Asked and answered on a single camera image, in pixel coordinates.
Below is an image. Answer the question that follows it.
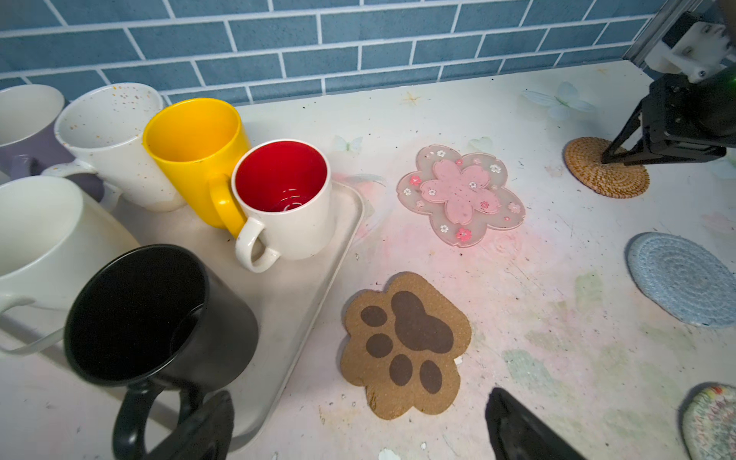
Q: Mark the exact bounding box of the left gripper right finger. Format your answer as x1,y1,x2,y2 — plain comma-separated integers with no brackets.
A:
485,387,585,460

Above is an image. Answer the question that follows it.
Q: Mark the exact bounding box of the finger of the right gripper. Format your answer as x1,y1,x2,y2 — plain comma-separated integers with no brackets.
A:
601,103,644,165
617,143,726,166

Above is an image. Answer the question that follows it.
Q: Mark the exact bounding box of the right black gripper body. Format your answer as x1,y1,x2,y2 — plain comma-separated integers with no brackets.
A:
637,10,736,151

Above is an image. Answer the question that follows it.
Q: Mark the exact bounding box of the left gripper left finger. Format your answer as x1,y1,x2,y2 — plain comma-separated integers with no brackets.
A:
143,391,234,460

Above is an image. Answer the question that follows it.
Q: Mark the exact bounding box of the woven rattan coaster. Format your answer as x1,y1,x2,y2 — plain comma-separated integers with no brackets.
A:
563,137,650,199

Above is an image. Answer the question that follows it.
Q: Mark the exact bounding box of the blue woven round coaster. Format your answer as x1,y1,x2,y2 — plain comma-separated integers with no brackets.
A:
625,232,735,329

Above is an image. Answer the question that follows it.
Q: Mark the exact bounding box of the brown paw coaster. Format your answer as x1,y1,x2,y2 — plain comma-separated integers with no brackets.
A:
340,272,472,420

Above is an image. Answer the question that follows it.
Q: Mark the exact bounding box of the pink flower coaster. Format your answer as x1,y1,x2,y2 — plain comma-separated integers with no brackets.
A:
397,145,526,248

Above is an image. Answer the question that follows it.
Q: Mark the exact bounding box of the multicolour stitched round coaster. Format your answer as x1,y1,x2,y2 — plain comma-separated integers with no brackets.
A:
682,384,735,459

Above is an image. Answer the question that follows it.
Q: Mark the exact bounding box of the black mug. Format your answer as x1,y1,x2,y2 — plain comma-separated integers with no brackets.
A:
63,245,259,459

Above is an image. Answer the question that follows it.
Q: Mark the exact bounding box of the beige serving tray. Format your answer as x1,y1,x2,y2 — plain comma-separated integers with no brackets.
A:
0,180,366,452

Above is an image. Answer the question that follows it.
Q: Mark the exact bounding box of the plain white mug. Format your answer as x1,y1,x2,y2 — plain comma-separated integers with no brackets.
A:
0,175,141,355

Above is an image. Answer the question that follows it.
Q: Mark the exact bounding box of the white mug red inside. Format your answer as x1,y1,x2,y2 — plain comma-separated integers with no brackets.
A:
231,139,337,273

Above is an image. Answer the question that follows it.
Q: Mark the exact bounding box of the yellow mug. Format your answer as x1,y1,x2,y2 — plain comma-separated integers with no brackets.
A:
143,98,250,236

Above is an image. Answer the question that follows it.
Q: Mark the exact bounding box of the white speckled mug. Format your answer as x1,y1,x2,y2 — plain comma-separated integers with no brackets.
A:
42,82,185,213

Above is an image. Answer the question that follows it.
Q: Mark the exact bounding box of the purple mug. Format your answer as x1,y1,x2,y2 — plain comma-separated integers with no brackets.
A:
1,84,75,180

